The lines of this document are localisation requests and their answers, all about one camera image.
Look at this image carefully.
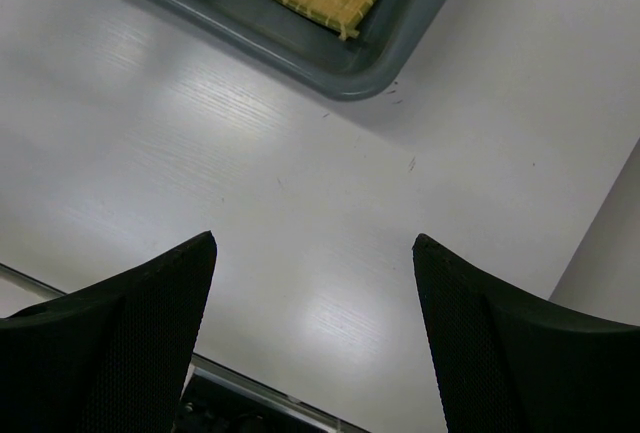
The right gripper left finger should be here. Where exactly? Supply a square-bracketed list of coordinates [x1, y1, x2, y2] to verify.
[1, 232, 217, 432]

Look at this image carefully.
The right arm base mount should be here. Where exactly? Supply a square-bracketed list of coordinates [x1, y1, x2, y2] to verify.
[173, 353, 363, 432]

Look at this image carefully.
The grey plastic bin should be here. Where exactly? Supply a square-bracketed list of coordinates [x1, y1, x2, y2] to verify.
[149, 0, 446, 101]

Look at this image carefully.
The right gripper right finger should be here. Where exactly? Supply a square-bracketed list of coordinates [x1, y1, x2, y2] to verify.
[412, 234, 639, 432]

